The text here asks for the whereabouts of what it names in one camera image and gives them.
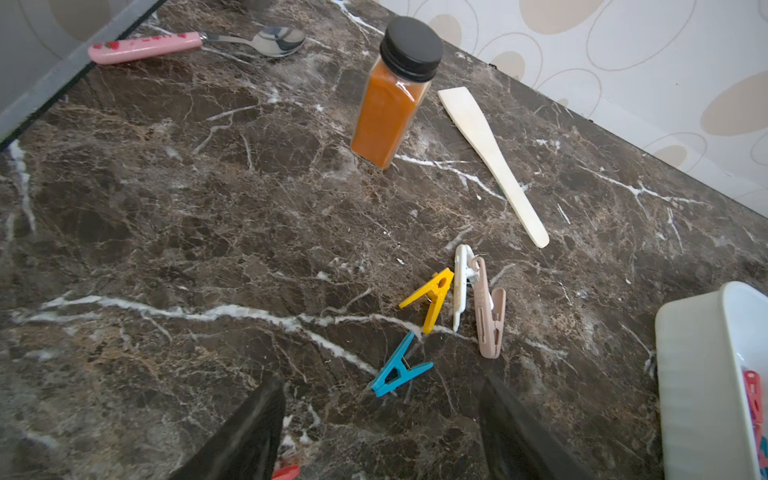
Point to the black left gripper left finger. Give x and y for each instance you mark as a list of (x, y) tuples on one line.
[(246, 445)]

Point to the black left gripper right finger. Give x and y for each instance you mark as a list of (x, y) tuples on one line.
[(516, 445)]

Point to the yellow clothespin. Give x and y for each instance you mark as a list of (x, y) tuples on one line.
[(435, 291)]

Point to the white plastic storage box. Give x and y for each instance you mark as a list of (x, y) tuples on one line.
[(703, 344)]

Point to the dark red clothespin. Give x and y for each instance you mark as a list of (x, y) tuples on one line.
[(286, 473)]

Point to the blue clothespin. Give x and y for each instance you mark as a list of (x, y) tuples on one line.
[(396, 372)]

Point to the beige pink clothespin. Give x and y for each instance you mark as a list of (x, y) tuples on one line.
[(490, 308)]

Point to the white clothespin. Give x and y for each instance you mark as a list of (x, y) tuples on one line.
[(465, 274)]

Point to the wooden spatula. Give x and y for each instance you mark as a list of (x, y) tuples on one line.
[(470, 120)]

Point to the amber jar black lid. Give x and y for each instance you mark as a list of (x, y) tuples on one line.
[(410, 54)]

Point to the pink pen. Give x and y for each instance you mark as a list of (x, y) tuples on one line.
[(271, 41)]

